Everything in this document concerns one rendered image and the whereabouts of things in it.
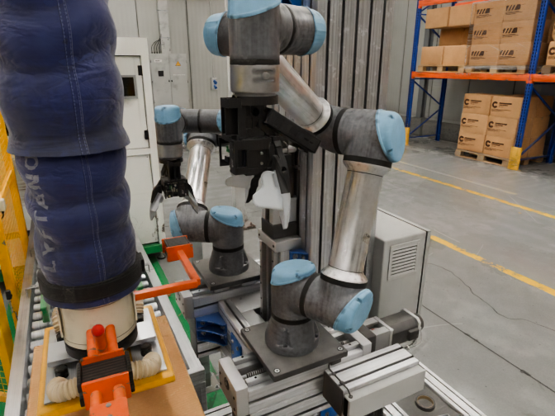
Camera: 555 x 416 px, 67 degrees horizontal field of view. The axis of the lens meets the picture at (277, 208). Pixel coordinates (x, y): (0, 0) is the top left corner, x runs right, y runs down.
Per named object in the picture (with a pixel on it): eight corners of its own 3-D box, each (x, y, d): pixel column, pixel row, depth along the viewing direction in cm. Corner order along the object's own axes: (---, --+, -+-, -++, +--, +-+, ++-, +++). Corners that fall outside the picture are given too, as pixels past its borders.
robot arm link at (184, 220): (206, 235, 146) (220, 111, 170) (163, 234, 146) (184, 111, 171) (211, 248, 156) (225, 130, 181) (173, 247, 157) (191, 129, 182)
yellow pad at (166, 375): (117, 317, 125) (116, 302, 123) (152, 309, 128) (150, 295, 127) (131, 394, 95) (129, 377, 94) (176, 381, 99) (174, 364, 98)
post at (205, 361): (197, 383, 245) (185, 223, 213) (208, 379, 248) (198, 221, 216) (201, 390, 239) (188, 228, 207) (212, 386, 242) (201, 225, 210)
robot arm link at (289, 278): (287, 292, 122) (287, 249, 117) (327, 307, 114) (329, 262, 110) (261, 310, 113) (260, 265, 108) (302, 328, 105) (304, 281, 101)
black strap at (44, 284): (42, 267, 106) (40, 253, 105) (138, 251, 115) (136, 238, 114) (36, 314, 87) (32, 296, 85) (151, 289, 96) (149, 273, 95)
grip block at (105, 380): (80, 383, 85) (75, 359, 83) (130, 369, 89) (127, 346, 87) (81, 413, 78) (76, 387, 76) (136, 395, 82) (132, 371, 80)
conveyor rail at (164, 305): (119, 226, 370) (116, 206, 363) (125, 225, 372) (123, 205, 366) (193, 408, 175) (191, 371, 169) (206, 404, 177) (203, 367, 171)
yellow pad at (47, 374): (45, 333, 117) (42, 318, 115) (84, 324, 121) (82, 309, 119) (37, 423, 88) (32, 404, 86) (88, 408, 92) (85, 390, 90)
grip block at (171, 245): (162, 252, 143) (161, 238, 141) (187, 248, 146) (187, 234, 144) (167, 262, 135) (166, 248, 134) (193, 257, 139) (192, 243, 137)
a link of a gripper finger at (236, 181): (218, 193, 77) (227, 158, 70) (248, 189, 80) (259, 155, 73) (223, 206, 76) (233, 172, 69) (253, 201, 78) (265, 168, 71)
